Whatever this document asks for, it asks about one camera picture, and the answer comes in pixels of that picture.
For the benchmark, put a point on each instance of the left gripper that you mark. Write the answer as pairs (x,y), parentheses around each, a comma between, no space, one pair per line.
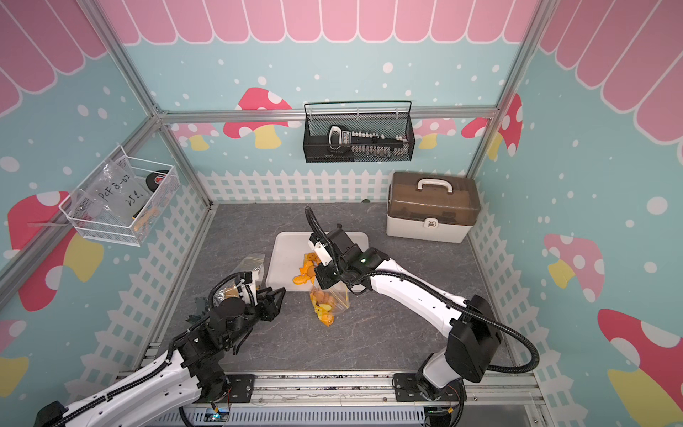
(271,313)

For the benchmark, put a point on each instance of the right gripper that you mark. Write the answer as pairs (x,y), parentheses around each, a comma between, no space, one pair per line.
(323,280)

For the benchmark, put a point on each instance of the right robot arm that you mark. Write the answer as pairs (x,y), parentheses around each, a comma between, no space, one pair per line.
(473,333)

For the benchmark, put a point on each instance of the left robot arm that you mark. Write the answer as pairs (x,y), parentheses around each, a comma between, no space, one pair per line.
(188,371)

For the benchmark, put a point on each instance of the pile of poured cookies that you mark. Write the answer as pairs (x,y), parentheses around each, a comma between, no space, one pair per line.
(307,273)

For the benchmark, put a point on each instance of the clear labelled plastic bag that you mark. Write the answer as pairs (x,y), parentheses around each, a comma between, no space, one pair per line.
(114,195)

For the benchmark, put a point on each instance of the white plastic tray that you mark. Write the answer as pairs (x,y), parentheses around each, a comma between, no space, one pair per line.
(286,260)

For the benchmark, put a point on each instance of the brown lid storage box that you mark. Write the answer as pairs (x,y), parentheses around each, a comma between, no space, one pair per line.
(431,207)

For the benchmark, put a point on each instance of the socket set in basket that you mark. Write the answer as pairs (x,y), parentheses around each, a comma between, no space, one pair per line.
(357,145)

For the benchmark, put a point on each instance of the black tape roll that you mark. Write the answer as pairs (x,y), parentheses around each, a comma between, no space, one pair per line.
(155,179)

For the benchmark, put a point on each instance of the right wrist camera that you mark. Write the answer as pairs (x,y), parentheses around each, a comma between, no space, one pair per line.
(320,248)

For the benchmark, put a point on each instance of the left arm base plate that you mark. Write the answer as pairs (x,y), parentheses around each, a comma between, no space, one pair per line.
(238,388)

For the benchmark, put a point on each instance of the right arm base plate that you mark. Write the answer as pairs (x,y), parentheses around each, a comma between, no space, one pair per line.
(411,387)

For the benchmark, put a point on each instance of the black wire mesh basket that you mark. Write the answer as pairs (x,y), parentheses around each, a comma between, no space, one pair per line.
(388,117)

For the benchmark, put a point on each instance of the white wire wall basket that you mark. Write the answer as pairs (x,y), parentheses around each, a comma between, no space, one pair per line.
(135,234)

